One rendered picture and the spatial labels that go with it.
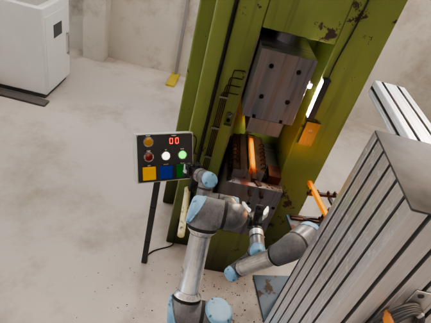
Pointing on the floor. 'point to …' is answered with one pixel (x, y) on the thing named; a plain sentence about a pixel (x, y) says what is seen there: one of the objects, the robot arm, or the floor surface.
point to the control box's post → (151, 221)
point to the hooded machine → (34, 45)
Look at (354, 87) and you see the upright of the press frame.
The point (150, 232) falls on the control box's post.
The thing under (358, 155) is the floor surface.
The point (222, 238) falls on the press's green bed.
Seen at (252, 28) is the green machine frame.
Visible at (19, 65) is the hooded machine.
